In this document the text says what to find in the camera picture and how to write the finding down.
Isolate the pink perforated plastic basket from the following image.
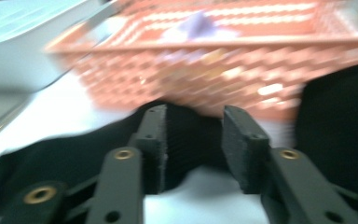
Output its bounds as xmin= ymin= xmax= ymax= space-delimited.
xmin=45 ymin=0 xmax=358 ymax=120

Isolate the lilac underwear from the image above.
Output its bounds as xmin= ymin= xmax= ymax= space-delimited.
xmin=176 ymin=10 xmax=222 ymax=40

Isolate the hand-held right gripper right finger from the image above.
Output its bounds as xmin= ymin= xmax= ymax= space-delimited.
xmin=222 ymin=105 xmax=271 ymax=194

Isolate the white divided storage box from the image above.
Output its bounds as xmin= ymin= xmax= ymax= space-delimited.
xmin=0 ymin=0 xmax=113 ymax=94

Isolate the black underwear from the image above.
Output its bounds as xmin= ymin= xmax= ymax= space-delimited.
xmin=0 ymin=62 xmax=358 ymax=218

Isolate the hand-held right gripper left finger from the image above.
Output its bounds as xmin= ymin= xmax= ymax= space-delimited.
xmin=134 ymin=104 xmax=169 ymax=194

